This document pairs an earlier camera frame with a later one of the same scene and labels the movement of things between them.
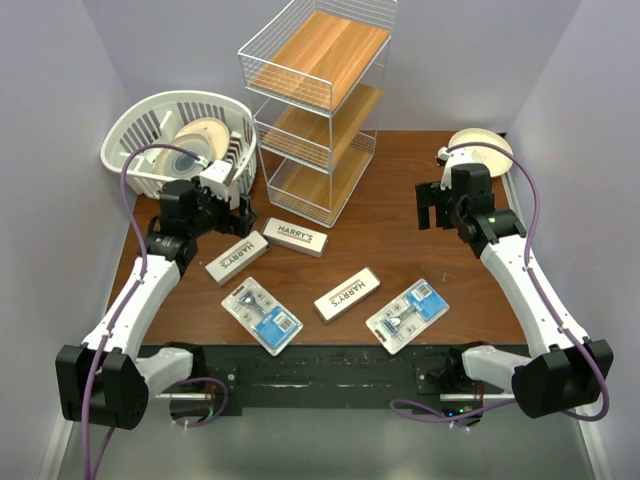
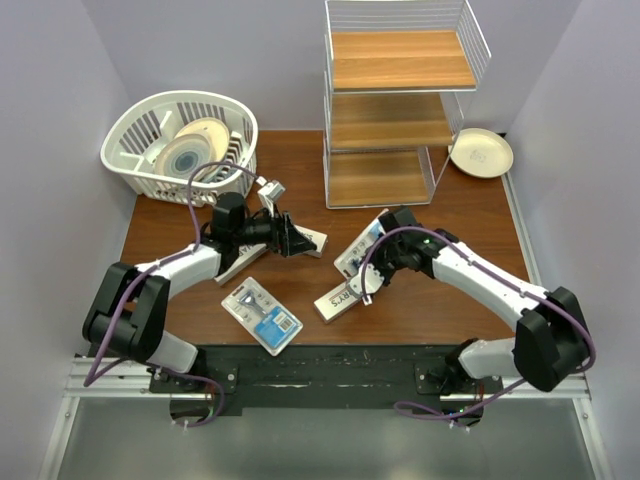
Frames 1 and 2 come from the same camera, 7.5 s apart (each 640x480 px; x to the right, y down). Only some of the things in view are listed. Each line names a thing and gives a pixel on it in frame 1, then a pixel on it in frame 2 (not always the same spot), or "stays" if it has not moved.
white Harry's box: x=339 y=299 stays
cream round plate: x=497 y=160 stays
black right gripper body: x=438 y=196 → x=388 y=259
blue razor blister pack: x=405 y=317 → x=352 y=256
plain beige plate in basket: x=212 y=130 stays
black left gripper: x=238 y=225 → x=293 y=241
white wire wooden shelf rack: x=314 y=77 → x=395 y=76
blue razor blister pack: x=265 y=317 stays
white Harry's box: x=229 y=264 stays
